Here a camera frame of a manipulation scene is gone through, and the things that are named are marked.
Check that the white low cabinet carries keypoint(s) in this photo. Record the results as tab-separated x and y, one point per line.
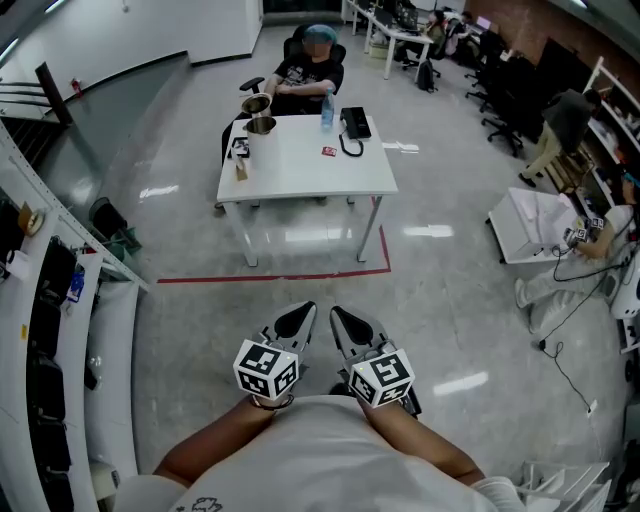
530	225

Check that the person's left forearm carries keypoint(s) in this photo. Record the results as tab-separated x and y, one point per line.
215	445

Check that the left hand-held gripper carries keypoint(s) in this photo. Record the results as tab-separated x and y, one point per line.
265	367

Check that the black and white packet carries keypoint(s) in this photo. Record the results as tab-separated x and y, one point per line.
240	147

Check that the black office chair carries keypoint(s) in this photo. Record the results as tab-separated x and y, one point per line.
340	55

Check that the long white office desk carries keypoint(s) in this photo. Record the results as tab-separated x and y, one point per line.
395	37

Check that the blue tag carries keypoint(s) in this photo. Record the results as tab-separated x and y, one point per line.
76	287

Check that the person's white shirt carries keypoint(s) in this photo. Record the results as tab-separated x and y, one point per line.
320	460

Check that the row of black office chairs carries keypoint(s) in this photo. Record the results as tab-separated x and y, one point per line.
505	95

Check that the black backpack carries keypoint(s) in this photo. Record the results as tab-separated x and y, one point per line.
426	75

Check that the white power strip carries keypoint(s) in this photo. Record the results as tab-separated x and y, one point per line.
592	407

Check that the brown tape roll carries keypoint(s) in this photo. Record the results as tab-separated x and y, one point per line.
31	219

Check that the steel kettle with lid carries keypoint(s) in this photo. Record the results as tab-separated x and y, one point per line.
261	147

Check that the small wooden box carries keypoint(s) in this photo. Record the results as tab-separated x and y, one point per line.
241	170

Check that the white storage shelf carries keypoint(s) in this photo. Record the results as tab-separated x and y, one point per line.
612	130

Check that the red tea bag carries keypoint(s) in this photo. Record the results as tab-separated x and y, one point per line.
329	151

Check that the red fire extinguisher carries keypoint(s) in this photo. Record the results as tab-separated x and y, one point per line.
77	87

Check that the black desk telephone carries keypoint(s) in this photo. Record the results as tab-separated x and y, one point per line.
356	124

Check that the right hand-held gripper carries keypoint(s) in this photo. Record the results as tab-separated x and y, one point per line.
382	377

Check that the person's right forearm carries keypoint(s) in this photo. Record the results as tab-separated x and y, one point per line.
425	445

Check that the dark wrist band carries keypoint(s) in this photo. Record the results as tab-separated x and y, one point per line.
272	406

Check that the black bag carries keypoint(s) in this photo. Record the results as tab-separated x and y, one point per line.
55	272
47	385

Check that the white table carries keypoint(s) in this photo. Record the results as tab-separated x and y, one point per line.
310	170

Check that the clear plastic water bottle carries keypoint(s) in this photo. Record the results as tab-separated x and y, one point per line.
327	112

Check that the white metal shelving rack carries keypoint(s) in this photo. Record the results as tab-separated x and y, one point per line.
117	350

